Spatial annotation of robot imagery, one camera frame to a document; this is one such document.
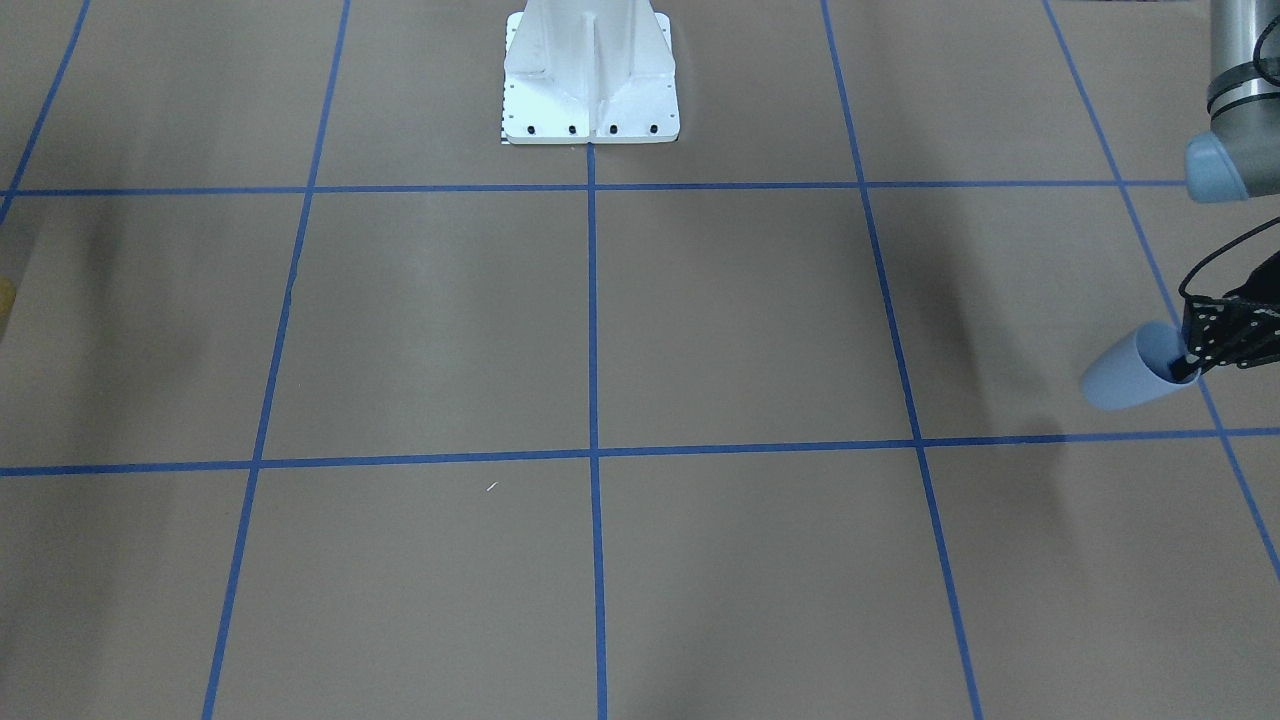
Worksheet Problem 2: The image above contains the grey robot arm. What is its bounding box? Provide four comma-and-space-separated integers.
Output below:
1170, 1, 1279, 382

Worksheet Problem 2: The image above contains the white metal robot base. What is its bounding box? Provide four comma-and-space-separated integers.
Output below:
500, 1, 681, 145

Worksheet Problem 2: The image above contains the black dotted gripper body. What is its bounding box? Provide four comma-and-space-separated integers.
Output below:
1170, 283, 1279, 383

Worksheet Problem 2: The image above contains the light blue plastic cup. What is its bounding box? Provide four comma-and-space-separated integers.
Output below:
1079, 322, 1201, 411

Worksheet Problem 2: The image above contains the black braided cable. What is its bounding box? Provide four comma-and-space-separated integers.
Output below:
1178, 215, 1280, 301

